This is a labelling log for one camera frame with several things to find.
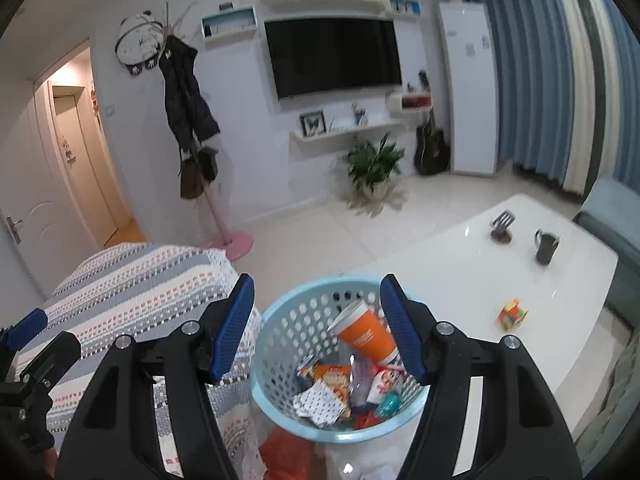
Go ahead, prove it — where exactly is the white door with handle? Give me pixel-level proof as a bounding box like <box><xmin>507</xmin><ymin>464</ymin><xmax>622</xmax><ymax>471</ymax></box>
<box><xmin>0</xmin><ymin>200</ymin><xmax>51</xmax><ymax>306</ymax></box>

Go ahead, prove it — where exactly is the blue striped curtain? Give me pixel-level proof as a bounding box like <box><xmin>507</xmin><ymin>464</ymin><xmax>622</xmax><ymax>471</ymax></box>
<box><xmin>457</xmin><ymin>0</ymin><xmax>636</xmax><ymax>196</ymax></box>

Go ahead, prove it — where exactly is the black holder with fork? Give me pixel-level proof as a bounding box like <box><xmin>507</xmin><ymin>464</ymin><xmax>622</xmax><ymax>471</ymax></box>
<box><xmin>489</xmin><ymin>210</ymin><xmax>517</xmax><ymax>246</ymax></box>

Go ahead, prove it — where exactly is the dark hanging coat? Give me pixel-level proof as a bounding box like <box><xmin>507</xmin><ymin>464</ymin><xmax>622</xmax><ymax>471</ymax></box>
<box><xmin>159</xmin><ymin>35</ymin><xmax>221</xmax><ymax>148</ymax></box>

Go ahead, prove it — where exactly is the red snack packet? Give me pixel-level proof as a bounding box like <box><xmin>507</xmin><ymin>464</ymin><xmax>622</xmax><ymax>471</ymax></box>
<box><xmin>352</xmin><ymin>407</ymin><xmax>391</xmax><ymax>431</ymax></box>

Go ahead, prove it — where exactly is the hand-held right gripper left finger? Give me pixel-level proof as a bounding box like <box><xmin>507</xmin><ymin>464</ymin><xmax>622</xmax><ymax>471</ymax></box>
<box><xmin>54</xmin><ymin>273</ymin><xmax>256</xmax><ymax>480</ymax></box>

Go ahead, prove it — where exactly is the hallway door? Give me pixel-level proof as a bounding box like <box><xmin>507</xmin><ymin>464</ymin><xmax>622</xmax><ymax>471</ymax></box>
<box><xmin>50</xmin><ymin>85</ymin><xmax>121</xmax><ymax>246</ymax></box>

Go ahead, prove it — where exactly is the black picture frame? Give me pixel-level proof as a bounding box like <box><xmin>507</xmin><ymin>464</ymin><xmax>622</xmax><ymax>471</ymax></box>
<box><xmin>300</xmin><ymin>111</ymin><xmax>327</xmax><ymax>137</ymax></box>

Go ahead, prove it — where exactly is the black wall television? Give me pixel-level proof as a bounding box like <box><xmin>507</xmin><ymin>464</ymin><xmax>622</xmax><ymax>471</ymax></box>
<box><xmin>263</xmin><ymin>17</ymin><xmax>403</xmax><ymax>101</ymax></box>

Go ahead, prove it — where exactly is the curved white wall shelf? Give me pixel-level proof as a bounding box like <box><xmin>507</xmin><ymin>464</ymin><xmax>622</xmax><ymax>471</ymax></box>
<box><xmin>262</xmin><ymin>0</ymin><xmax>386</xmax><ymax>13</ymax></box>

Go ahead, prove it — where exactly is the white dotted packet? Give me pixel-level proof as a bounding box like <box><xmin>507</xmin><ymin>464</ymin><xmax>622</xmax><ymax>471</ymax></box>
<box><xmin>292</xmin><ymin>380</ymin><xmax>346</xmax><ymax>428</ymax></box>

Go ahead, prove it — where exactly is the colourful puzzle cube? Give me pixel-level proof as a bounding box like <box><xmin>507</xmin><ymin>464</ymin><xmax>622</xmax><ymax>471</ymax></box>
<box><xmin>496</xmin><ymin>298</ymin><xmax>531</xmax><ymax>331</ymax></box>

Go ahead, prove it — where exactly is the white box shelf teal inside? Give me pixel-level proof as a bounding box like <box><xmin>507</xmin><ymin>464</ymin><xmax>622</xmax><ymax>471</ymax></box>
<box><xmin>201</xmin><ymin>6</ymin><xmax>258</xmax><ymax>43</ymax></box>

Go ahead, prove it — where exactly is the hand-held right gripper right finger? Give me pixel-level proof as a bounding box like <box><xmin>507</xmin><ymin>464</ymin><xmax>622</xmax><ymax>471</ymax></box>
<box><xmin>380</xmin><ymin>273</ymin><xmax>583</xmax><ymax>480</ymax></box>

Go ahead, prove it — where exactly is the black guitar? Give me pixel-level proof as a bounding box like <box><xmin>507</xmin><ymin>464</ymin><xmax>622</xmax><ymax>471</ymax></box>
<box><xmin>414</xmin><ymin>110</ymin><xmax>452</xmax><ymax>177</ymax></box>

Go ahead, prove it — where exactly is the pink coat rack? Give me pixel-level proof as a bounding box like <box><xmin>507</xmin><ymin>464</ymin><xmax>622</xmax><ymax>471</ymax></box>
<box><xmin>162</xmin><ymin>2</ymin><xmax>255</xmax><ymax>261</ymax></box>

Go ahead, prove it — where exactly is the round panda wall clock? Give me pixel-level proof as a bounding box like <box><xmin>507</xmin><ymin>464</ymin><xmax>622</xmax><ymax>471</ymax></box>
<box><xmin>114</xmin><ymin>10</ymin><xmax>163</xmax><ymax>77</ymax></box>

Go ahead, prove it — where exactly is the white refrigerator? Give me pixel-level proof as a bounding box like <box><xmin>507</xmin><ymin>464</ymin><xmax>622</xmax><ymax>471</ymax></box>
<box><xmin>437</xmin><ymin>1</ymin><xmax>500</xmax><ymax>178</ymax></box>

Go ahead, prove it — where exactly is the orange cloth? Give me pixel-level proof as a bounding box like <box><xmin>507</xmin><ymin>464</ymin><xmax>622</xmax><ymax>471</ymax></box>
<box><xmin>260</xmin><ymin>427</ymin><xmax>316</xmax><ymax>480</ymax></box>

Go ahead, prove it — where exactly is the brown hanging bag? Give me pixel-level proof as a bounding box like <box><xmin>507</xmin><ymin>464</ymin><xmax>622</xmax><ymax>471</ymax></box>
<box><xmin>180</xmin><ymin>146</ymin><xmax>218</xmax><ymax>201</ymax></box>

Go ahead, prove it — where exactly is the light blue plastic basket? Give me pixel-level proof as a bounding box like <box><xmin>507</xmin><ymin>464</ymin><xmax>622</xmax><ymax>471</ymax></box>
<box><xmin>250</xmin><ymin>276</ymin><xmax>431</xmax><ymax>442</ymax></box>

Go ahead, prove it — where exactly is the green potted plant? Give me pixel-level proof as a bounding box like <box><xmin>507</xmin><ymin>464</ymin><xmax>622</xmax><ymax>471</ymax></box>
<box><xmin>345</xmin><ymin>132</ymin><xmax>407</xmax><ymax>196</ymax></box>

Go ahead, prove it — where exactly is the red and white packet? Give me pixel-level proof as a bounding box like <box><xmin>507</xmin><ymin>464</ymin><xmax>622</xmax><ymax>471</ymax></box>
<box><xmin>367</xmin><ymin>365</ymin><xmax>406</xmax><ymax>406</ymax></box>

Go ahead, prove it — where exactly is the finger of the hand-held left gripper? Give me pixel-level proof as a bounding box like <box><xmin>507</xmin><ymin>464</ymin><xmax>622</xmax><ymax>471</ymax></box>
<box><xmin>17</xmin><ymin>331</ymin><xmax>82</xmax><ymax>396</ymax></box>
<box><xmin>5</xmin><ymin>308</ymin><xmax>49</xmax><ymax>353</ymax></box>

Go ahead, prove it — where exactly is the long white wall shelf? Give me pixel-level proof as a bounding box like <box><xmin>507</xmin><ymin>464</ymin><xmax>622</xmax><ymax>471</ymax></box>
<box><xmin>290</xmin><ymin>120</ymin><xmax>406</xmax><ymax>143</ymax></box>

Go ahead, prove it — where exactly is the white red box shelf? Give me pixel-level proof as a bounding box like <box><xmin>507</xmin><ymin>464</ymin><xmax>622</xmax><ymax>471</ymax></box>
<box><xmin>386</xmin><ymin>92</ymin><xmax>432</xmax><ymax>113</ymax></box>

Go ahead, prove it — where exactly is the dark mug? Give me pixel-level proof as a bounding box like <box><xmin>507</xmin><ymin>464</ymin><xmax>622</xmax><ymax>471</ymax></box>
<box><xmin>534</xmin><ymin>229</ymin><xmax>562</xmax><ymax>266</ymax></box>

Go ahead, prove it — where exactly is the teal sofa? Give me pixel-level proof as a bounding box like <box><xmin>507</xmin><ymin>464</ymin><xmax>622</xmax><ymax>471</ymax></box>
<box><xmin>572</xmin><ymin>177</ymin><xmax>640</xmax><ymax>311</ymax></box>

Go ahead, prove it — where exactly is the clear plastic bottle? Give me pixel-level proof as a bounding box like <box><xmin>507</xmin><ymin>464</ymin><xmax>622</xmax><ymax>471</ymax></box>
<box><xmin>349</xmin><ymin>352</ymin><xmax>378</xmax><ymax>408</ymax></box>

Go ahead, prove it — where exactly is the striped knitted blanket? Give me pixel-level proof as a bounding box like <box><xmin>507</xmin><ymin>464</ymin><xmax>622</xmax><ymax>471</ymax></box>
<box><xmin>15</xmin><ymin>242</ymin><xmax>263</xmax><ymax>478</ymax></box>

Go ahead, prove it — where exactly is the orange paper cup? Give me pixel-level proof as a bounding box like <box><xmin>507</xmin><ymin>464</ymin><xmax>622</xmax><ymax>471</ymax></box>
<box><xmin>327</xmin><ymin>300</ymin><xmax>401</xmax><ymax>368</ymax></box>

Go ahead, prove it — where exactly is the small teal cup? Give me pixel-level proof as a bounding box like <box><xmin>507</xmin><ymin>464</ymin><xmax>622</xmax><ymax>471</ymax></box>
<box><xmin>375</xmin><ymin>390</ymin><xmax>403</xmax><ymax>418</ymax></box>

